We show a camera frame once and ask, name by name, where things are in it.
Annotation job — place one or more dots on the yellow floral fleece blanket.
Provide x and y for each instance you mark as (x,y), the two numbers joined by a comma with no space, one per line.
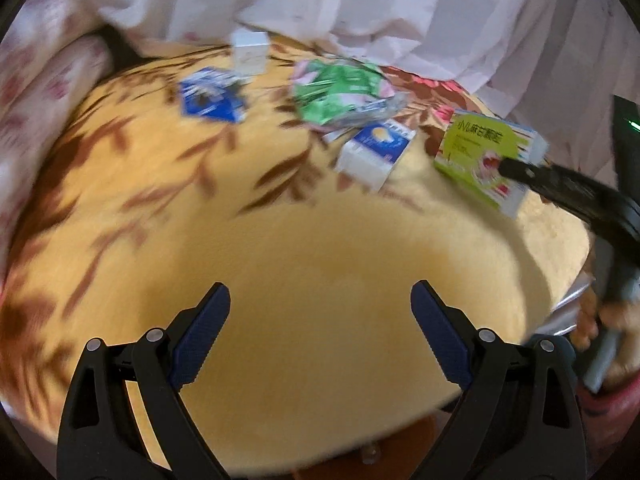
(137,210)

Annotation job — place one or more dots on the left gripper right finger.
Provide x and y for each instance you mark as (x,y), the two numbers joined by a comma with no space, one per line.
(517,416)

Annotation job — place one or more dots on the torn blue milk carton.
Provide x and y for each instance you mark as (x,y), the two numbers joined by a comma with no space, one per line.
(214,93)

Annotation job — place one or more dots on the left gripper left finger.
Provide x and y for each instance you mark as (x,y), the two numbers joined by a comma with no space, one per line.
(99,436)

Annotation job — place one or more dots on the white sheer floral curtain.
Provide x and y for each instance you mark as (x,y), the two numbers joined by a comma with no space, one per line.
(553,65)

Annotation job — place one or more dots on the folded floral quilt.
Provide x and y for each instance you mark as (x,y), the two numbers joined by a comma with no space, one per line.
(50,59)

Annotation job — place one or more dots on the orange trash bin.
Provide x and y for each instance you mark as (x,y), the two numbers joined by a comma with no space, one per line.
(394,457)

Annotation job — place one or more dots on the green medicine box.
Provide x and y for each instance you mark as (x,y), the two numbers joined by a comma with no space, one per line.
(473,147)

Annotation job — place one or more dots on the blue white milk carton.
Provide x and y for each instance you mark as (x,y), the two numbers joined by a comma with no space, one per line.
(370,156)

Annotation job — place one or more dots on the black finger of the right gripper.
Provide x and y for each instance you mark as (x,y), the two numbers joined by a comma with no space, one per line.
(565,188)

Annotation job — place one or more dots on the small white cube box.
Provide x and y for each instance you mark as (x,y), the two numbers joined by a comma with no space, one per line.
(250,50)

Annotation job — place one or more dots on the person right hand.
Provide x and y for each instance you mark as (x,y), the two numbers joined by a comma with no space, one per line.
(620,316)

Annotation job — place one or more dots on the green plastic wrapper bag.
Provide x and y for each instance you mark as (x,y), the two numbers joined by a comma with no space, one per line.
(343,93)

